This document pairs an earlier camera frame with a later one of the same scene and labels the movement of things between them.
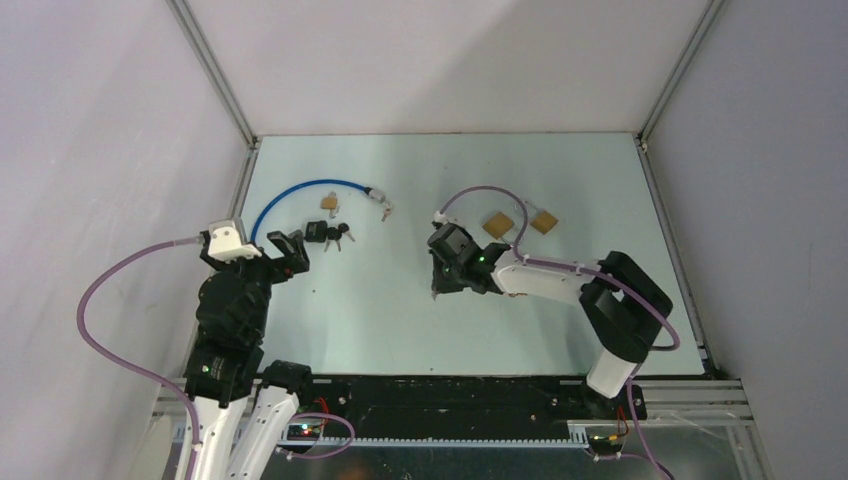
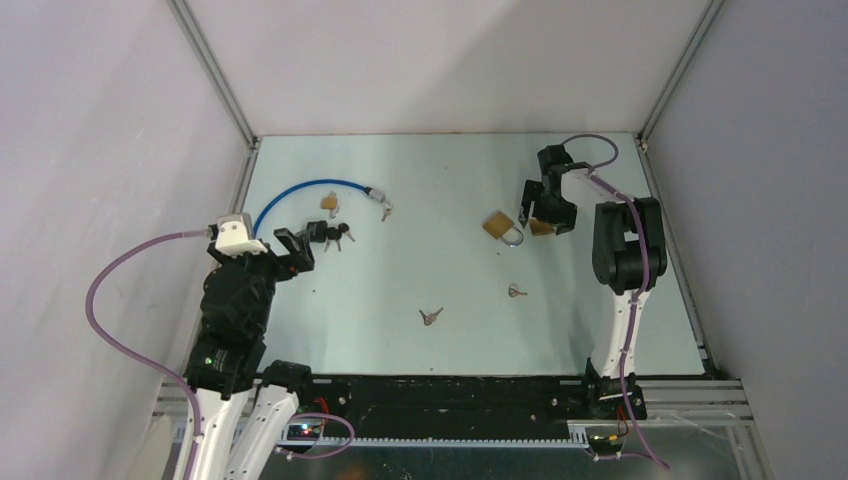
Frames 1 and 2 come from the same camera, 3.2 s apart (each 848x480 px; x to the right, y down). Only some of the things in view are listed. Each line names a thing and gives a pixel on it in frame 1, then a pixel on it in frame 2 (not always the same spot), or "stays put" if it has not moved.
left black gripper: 295,257 stays put
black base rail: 461,405 stays put
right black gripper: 440,284 → 563,219
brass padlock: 543,222 stays put
